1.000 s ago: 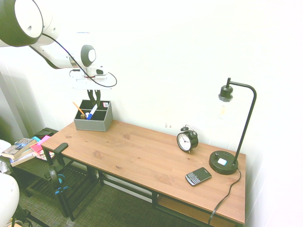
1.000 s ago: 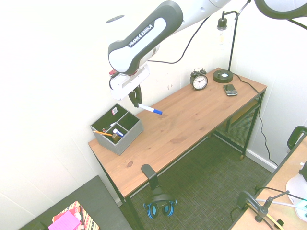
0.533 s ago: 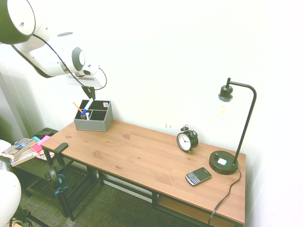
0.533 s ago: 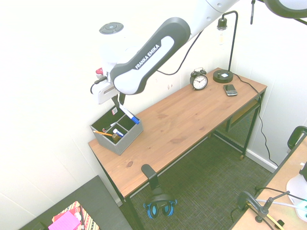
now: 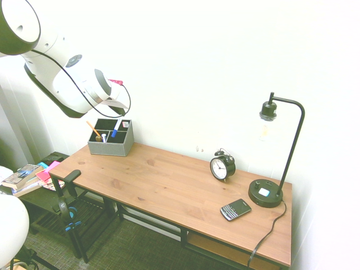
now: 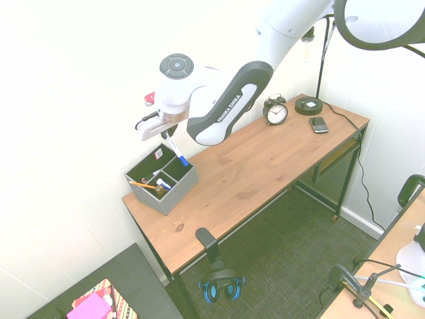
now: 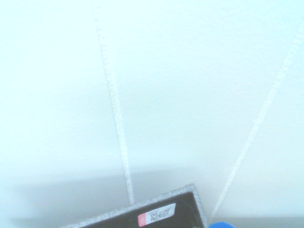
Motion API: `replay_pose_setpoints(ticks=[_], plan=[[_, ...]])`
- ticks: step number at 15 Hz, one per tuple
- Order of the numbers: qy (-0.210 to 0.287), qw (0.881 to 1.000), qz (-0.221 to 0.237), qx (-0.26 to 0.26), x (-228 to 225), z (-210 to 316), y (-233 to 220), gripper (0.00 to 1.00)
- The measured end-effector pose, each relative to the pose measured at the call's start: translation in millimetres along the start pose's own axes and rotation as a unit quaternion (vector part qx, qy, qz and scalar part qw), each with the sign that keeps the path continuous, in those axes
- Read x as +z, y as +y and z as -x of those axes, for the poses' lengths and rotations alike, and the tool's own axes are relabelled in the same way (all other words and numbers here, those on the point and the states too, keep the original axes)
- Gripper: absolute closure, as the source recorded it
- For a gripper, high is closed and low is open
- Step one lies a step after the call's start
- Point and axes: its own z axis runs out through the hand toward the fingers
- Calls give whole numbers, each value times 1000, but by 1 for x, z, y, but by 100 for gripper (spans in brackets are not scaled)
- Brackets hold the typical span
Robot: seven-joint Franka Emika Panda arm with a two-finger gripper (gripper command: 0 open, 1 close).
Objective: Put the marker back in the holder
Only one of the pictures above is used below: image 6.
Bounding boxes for black metal table clamp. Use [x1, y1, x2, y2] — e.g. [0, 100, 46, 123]
[318, 263, 403, 308]

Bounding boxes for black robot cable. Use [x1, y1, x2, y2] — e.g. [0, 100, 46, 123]
[133, 110, 161, 132]

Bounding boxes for orange pencil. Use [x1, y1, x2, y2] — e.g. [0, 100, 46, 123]
[128, 180, 157, 191]

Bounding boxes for yellow and black strap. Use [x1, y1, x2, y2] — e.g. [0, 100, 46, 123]
[341, 281, 395, 317]

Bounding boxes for black metal desk frame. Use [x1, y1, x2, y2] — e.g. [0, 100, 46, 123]
[122, 116, 371, 319]

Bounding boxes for grey compartment desk organizer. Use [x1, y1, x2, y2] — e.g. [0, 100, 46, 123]
[124, 142, 200, 217]

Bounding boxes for black and blue headphones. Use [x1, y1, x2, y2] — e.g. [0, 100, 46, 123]
[197, 257, 246, 305]

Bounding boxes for black twin-bell alarm clock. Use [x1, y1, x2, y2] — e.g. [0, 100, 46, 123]
[262, 93, 289, 127]

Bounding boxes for black headphone hanger hook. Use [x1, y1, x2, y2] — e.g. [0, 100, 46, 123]
[195, 227, 224, 267]

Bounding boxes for thin black cable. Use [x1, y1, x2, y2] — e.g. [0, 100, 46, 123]
[352, 258, 425, 278]

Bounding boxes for black desk lamp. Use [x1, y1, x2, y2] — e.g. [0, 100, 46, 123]
[294, 14, 335, 117]

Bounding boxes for black smartphone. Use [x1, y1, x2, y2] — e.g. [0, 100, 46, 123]
[308, 116, 330, 135]

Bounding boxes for black lamp power cable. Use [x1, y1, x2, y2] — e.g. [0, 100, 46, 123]
[321, 101, 386, 231]

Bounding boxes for white marker with blue cap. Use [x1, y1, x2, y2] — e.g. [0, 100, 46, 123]
[165, 134, 190, 167]

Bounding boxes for pink sticky note block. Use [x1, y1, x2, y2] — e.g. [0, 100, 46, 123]
[66, 291, 114, 319]

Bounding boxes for patterned red striped box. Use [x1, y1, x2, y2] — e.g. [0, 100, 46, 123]
[70, 278, 139, 319]

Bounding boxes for black low cabinet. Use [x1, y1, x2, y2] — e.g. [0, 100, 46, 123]
[24, 242, 185, 319]

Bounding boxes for white round stand base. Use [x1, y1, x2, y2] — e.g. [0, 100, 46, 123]
[395, 238, 425, 287]

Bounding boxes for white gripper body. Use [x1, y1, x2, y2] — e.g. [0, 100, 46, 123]
[139, 116, 178, 142]

